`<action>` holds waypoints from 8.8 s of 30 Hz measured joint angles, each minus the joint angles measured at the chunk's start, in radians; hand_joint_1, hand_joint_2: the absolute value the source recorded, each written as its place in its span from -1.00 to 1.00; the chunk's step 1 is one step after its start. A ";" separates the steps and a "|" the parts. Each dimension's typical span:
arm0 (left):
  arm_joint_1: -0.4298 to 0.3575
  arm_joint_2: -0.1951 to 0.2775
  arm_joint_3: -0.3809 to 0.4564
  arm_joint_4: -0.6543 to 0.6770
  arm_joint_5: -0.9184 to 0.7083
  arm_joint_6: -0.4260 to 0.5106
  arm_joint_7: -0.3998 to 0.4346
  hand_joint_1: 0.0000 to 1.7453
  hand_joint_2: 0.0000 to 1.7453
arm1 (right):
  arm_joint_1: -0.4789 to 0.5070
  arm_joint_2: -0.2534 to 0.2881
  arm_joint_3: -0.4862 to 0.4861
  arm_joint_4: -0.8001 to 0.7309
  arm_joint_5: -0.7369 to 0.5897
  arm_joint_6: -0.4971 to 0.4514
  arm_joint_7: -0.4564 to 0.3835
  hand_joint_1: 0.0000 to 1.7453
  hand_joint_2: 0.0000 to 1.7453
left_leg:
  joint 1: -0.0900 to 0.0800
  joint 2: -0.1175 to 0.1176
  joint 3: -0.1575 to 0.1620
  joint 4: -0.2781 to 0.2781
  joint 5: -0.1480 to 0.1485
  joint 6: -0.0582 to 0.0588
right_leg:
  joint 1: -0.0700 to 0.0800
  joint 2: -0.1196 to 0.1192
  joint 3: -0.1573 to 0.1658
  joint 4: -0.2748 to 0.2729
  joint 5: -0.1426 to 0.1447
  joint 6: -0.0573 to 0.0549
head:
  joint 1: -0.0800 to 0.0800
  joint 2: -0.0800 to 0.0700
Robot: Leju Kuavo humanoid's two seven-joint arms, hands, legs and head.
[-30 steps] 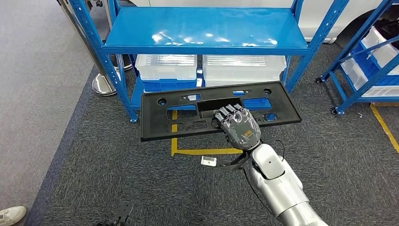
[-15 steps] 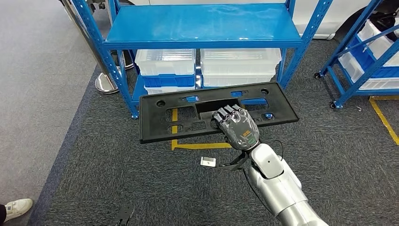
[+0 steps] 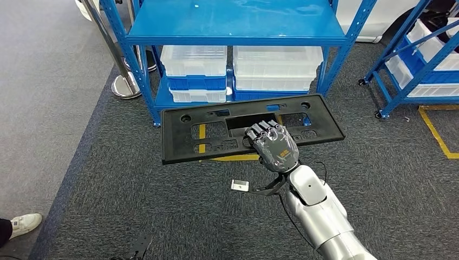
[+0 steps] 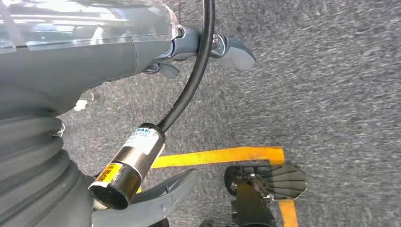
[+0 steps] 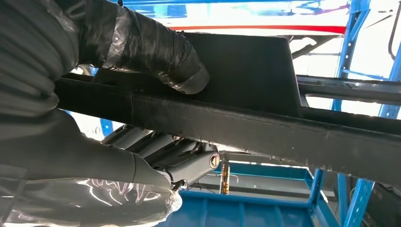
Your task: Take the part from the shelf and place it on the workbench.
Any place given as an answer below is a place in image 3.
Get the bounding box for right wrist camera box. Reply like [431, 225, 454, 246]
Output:
[230, 179, 250, 193]

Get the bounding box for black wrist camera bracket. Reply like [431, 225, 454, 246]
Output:
[247, 174, 288, 197]

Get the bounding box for robot right hand grey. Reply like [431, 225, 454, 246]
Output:
[245, 120, 300, 174]

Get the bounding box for small blue plastic bin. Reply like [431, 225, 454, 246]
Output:
[165, 73, 227, 92]

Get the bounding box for blue rack on casters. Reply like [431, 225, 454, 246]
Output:
[358, 0, 459, 120]

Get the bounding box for translucent white plastic crate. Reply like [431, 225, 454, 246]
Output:
[385, 54, 459, 98]
[406, 18, 459, 72]

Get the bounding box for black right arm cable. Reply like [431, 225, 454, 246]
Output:
[277, 161, 328, 252]

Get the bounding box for white car with red stripe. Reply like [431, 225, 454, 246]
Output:
[74, 0, 459, 44]

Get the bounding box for yellow floor tape square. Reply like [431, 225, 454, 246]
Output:
[418, 105, 459, 160]

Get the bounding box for blue metal shelf rack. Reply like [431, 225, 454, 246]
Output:
[100, 0, 377, 127]

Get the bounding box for small clear plastic bin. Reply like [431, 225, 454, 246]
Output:
[160, 45, 228, 77]
[169, 87, 227, 104]

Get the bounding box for chrome stanchion post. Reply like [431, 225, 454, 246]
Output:
[80, 0, 143, 100]

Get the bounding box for black plastic panel part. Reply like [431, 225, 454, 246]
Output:
[160, 94, 346, 166]

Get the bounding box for blue plastic crate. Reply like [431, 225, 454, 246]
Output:
[396, 36, 459, 85]

